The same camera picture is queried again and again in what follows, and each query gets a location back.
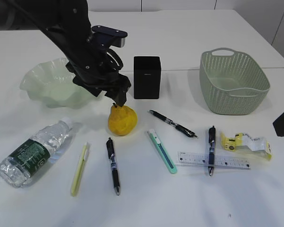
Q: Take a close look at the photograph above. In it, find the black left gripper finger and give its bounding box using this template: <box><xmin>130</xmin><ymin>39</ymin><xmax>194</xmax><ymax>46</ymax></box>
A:
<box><xmin>105</xmin><ymin>89</ymin><xmax>127</xmax><ymax>106</ymax></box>

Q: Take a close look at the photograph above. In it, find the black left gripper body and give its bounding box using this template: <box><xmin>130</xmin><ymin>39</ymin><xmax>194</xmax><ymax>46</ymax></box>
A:
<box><xmin>65</xmin><ymin>47</ymin><xmax>131</xmax><ymax>96</ymax></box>

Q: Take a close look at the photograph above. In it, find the yellow pear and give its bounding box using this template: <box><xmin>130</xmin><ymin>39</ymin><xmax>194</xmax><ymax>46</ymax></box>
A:
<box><xmin>108</xmin><ymin>103</ymin><xmax>138</xmax><ymax>136</ymax></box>

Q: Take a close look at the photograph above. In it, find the mint green utility knife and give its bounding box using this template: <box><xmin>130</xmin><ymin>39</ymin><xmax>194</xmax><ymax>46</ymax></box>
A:
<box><xmin>147</xmin><ymin>129</ymin><xmax>177</xmax><ymax>174</ymax></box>

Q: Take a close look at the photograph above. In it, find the clear water bottle green label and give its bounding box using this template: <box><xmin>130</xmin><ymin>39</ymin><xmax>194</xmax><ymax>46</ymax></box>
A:
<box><xmin>0</xmin><ymin>117</ymin><xmax>73</xmax><ymax>188</ymax></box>

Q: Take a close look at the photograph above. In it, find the yellow utility knife packaging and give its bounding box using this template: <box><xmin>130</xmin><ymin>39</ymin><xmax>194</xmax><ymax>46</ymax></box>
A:
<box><xmin>220</xmin><ymin>132</ymin><xmax>272</xmax><ymax>161</ymax></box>

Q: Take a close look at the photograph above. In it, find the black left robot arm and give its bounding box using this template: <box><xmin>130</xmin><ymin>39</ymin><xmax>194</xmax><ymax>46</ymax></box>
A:
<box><xmin>0</xmin><ymin>0</ymin><xmax>131</xmax><ymax>106</ymax></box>

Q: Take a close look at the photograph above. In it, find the black square pen holder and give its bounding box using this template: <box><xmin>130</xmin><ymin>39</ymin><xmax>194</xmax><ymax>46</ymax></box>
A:
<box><xmin>133</xmin><ymin>56</ymin><xmax>161</xmax><ymax>99</ymax></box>

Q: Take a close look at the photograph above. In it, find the green wavy glass plate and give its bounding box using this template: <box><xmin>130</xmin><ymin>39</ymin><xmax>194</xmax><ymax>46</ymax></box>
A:
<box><xmin>19</xmin><ymin>58</ymin><xmax>96</xmax><ymax>109</ymax></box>

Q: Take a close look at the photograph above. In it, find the black gel pen centre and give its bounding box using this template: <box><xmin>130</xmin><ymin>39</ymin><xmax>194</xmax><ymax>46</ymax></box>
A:
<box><xmin>149</xmin><ymin>110</ymin><xmax>198</xmax><ymax>138</ymax></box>

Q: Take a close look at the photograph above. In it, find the black gel pen left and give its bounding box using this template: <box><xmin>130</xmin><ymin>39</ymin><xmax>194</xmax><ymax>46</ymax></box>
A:
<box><xmin>106</xmin><ymin>138</ymin><xmax>121</xmax><ymax>196</ymax></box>

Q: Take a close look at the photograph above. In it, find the yellow-green pen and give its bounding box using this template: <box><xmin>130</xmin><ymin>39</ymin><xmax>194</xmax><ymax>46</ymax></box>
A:
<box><xmin>70</xmin><ymin>142</ymin><xmax>90</xmax><ymax>197</ymax></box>

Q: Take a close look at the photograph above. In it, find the clear plastic ruler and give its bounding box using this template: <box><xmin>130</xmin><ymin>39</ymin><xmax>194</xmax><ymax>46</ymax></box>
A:
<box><xmin>178</xmin><ymin>152</ymin><xmax>251</xmax><ymax>170</ymax></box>

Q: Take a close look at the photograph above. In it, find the black blue gel pen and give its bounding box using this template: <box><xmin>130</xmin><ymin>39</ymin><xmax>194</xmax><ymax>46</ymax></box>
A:
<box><xmin>208</xmin><ymin>126</ymin><xmax>216</xmax><ymax>176</ymax></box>

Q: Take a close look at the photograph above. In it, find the green perforated plastic basket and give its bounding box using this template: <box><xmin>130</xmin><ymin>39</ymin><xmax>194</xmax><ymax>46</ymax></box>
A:
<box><xmin>199</xmin><ymin>48</ymin><xmax>270</xmax><ymax>115</ymax></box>

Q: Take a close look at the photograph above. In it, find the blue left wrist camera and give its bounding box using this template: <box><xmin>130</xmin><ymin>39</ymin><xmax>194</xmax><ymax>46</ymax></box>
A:
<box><xmin>91</xmin><ymin>26</ymin><xmax>128</xmax><ymax>48</ymax></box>

